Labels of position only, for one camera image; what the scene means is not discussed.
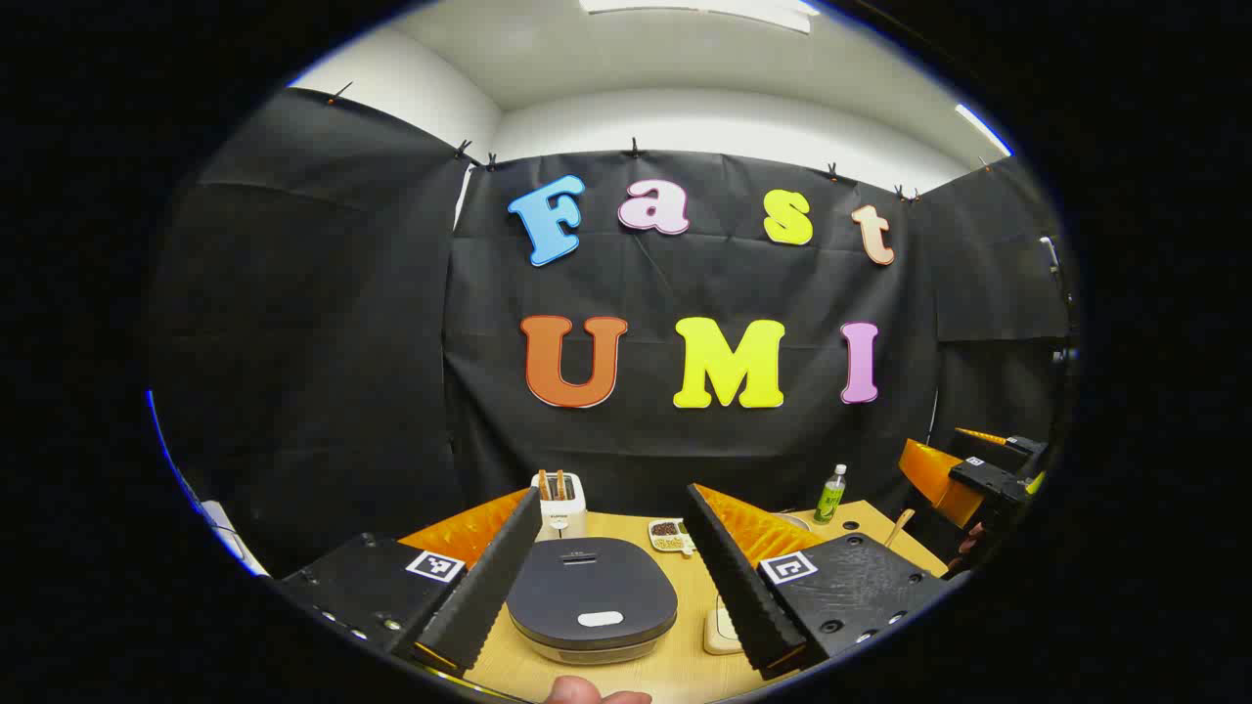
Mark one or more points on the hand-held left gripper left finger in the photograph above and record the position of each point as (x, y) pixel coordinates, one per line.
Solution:
(479, 596)

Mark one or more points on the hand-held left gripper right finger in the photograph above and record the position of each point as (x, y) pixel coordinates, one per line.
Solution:
(743, 596)

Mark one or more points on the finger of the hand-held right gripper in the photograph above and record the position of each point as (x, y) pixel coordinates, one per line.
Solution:
(934, 479)
(978, 435)

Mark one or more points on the wooden spoon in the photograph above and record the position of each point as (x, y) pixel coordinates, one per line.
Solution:
(900, 528)

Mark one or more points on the dark grey rice cooker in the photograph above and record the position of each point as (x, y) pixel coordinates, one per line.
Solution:
(592, 587)

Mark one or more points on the clear plastic container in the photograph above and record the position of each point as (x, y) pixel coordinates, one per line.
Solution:
(719, 640)

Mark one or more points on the white round plate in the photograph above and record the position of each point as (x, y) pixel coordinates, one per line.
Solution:
(794, 518)

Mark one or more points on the white divided bean dish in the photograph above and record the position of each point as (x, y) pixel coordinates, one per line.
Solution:
(667, 533)

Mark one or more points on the green label drink bottle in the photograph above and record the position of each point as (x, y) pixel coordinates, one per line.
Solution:
(831, 497)

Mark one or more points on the white toaster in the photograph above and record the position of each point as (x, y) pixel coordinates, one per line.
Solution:
(567, 513)

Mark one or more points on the black stand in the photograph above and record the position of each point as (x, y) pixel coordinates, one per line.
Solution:
(1056, 284)

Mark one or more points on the long ceiling light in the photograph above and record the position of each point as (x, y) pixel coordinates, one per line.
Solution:
(704, 10)

